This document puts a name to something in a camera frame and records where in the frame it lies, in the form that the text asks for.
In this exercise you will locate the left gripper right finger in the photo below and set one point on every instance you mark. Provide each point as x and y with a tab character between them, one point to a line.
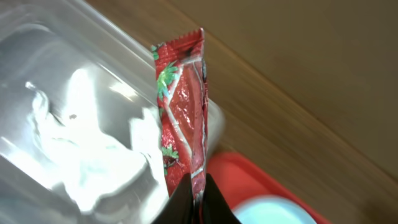
215	209

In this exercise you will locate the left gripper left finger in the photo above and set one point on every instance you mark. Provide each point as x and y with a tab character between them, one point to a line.
179	208

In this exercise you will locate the white napkin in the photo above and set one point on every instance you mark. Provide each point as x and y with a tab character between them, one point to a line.
104	154

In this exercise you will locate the red snack wrapper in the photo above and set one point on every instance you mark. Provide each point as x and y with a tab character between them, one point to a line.
182	100

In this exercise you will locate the clear plastic waste bin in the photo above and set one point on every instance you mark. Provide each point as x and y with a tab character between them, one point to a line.
97	78

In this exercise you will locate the red serving tray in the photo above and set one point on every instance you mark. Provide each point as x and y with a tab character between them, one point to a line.
240	180

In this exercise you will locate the large light blue plate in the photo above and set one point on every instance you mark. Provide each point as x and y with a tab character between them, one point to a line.
272	210

